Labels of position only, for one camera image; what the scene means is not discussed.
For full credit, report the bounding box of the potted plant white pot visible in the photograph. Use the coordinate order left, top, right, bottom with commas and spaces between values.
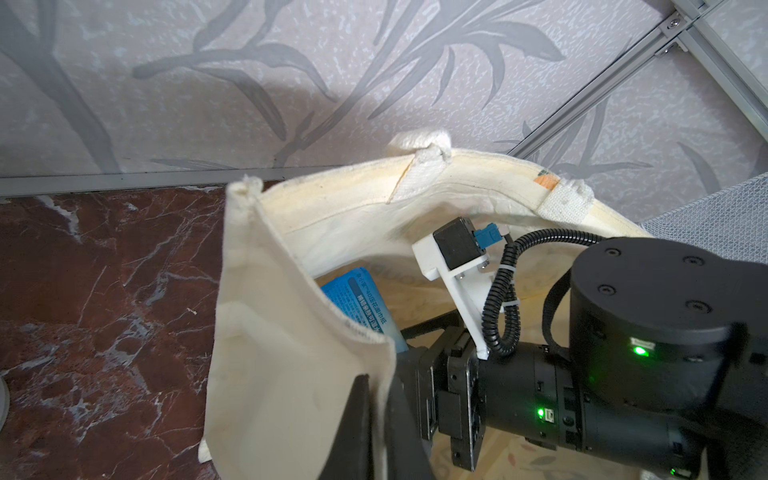
0, 377, 10, 430

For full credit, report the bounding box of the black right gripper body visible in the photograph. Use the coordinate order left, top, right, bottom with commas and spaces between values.
396, 311, 704, 479

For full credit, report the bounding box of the cream floral canvas tote bag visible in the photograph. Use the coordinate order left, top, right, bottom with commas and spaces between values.
198, 130, 643, 479

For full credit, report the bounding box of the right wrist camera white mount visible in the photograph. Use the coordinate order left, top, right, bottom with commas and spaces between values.
412, 217, 503, 360

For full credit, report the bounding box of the blue tissue pack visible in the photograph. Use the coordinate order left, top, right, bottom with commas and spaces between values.
321, 267, 409, 353

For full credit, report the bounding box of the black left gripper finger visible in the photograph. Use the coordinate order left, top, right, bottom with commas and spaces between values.
319, 375, 432, 479

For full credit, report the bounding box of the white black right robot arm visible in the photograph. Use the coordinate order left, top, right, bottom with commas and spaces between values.
396, 229, 767, 479

